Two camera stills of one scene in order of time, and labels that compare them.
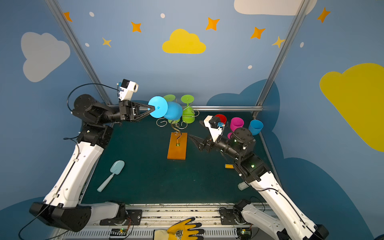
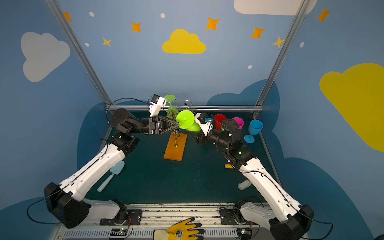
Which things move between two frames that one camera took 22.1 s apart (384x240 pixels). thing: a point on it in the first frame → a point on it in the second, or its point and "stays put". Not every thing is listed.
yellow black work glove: (181, 230) stays put
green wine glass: (188, 113) → (186, 120)
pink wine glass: (235, 123) stays put
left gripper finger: (151, 106) → (170, 120)
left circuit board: (119, 232) stays put
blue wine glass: (255, 126) stays put
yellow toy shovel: (227, 166) stays put
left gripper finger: (142, 115) → (168, 125)
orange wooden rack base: (177, 148) stays put
